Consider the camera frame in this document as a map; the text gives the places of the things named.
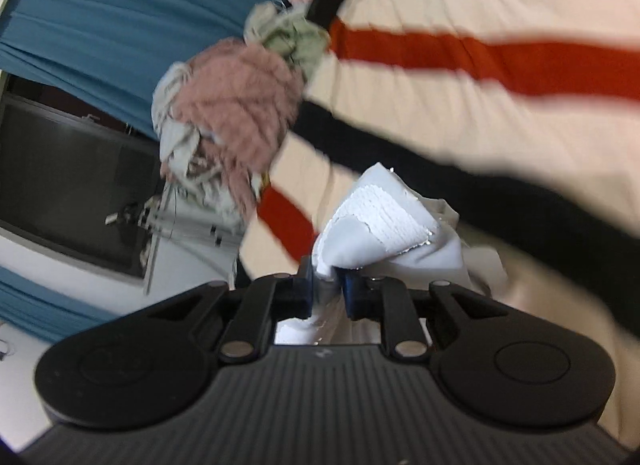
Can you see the pile of clothes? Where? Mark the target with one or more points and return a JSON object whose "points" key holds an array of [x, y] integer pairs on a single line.
{"points": [[222, 116]]}

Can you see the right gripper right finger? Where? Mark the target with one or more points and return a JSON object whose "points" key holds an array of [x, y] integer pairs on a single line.
{"points": [[499, 364]]}

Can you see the dark window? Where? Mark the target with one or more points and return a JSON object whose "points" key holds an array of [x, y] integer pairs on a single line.
{"points": [[65, 167]]}

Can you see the striped cream red black blanket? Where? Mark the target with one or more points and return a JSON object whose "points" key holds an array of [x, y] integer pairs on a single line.
{"points": [[522, 114]]}

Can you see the blue curtain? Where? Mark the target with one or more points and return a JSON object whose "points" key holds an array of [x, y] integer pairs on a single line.
{"points": [[111, 53], [43, 313]]}

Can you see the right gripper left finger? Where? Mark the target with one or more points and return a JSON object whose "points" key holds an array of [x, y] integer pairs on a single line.
{"points": [[147, 367]]}

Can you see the right blue curtain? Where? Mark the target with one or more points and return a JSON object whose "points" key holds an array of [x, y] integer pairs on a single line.
{"points": [[111, 53]]}

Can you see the silver tripod stand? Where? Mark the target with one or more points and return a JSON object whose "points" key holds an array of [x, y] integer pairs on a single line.
{"points": [[185, 240]]}

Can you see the left blue curtain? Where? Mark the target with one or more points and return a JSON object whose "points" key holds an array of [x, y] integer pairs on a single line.
{"points": [[43, 313]]}

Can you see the light blue t-shirt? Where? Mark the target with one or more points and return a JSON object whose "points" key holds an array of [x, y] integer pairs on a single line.
{"points": [[383, 227]]}

